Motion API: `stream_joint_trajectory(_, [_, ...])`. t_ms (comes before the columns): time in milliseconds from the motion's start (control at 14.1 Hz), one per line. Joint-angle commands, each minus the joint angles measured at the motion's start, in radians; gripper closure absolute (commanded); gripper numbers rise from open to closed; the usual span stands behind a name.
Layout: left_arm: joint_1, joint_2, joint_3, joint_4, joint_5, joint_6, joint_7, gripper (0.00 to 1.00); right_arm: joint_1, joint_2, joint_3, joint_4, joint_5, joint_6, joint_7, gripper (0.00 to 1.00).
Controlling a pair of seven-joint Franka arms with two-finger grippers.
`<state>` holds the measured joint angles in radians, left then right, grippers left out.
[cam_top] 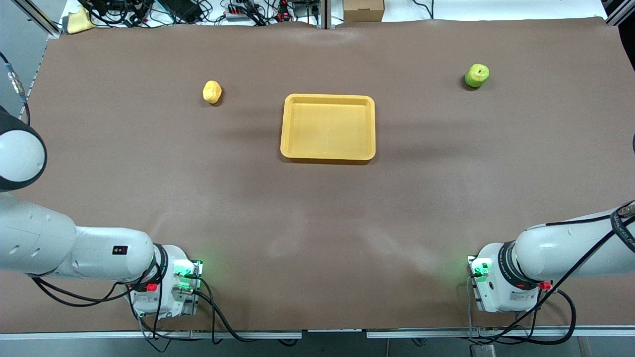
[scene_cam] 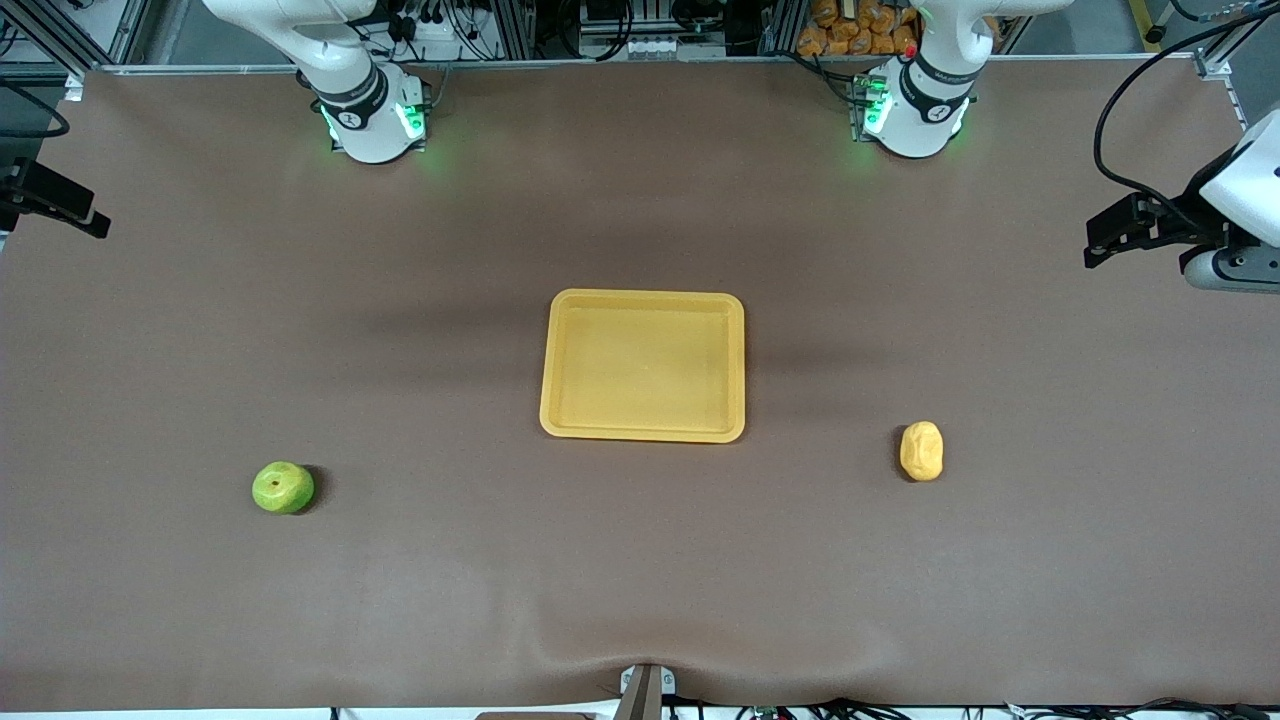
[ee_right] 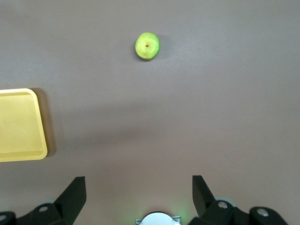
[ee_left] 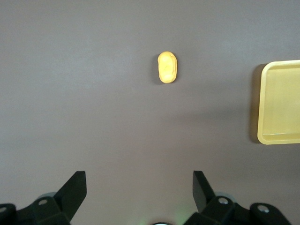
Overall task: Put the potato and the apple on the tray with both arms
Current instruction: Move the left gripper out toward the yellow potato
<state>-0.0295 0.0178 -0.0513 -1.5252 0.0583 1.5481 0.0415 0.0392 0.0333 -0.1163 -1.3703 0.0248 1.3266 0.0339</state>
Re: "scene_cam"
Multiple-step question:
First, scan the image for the yellow potato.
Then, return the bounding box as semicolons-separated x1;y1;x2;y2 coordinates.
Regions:
899;421;946;483

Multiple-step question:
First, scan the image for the green apple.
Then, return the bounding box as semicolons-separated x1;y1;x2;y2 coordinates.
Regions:
251;461;316;516

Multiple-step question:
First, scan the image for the yellow plastic tray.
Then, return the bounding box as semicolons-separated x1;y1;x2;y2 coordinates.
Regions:
539;289;747;444

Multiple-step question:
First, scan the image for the bag of orange snacks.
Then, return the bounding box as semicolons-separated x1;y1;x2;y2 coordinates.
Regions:
797;0;921;57

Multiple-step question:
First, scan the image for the white power strip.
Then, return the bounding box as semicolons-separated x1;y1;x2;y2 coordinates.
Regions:
620;35;691;61

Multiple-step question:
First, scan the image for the brown table mat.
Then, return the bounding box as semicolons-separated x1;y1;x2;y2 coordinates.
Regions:
0;60;1280;713

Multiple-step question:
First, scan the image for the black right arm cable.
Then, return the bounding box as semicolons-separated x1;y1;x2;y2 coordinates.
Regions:
0;78;71;141

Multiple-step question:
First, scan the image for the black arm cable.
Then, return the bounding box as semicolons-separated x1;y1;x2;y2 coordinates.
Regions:
0;78;71;141
1093;0;1280;226

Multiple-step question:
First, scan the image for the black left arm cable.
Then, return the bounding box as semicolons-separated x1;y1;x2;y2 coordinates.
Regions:
1093;0;1280;226

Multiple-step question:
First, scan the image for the aluminium frame rail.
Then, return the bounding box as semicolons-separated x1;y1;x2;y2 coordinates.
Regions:
95;54;1201;74

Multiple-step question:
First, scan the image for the metal table edge bracket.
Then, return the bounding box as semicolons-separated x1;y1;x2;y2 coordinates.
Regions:
618;663;677;720

